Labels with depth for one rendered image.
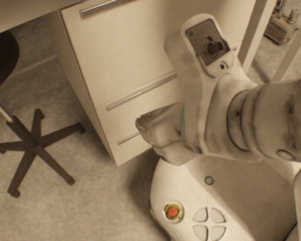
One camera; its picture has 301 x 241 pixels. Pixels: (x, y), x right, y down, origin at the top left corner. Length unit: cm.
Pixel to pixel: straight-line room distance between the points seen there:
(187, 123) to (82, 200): 89
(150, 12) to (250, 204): 60
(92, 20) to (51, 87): 109
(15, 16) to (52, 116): 99
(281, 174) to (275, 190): 6
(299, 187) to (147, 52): 40
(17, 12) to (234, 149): 33
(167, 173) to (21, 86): 118
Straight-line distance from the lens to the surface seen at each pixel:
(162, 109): 36
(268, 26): 185
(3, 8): 37
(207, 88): 18
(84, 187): 107
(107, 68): 48
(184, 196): 63
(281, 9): 183
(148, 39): 49
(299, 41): 125
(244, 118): 17
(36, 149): 112
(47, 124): 130
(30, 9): 37
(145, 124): 32
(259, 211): 75
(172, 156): 24
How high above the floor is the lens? 98
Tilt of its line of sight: 57 degrees down
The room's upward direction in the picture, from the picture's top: 3 degrees counter-clockwise
